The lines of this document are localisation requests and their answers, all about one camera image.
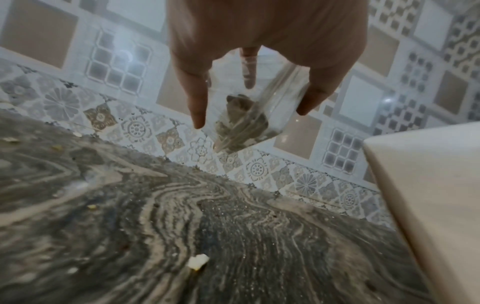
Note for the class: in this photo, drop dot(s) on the person's left hand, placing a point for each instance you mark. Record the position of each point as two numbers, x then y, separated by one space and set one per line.
270 26

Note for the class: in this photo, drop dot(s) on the clear glass jar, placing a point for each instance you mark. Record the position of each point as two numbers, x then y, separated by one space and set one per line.
262 118

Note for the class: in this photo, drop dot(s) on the brown spice pieces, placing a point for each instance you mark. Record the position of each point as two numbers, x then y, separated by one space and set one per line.
243 121

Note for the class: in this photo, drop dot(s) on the beige appliance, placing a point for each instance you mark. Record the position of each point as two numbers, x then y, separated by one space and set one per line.
431 193

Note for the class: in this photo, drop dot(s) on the white food crumb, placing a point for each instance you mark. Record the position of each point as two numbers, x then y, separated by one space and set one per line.
198 261

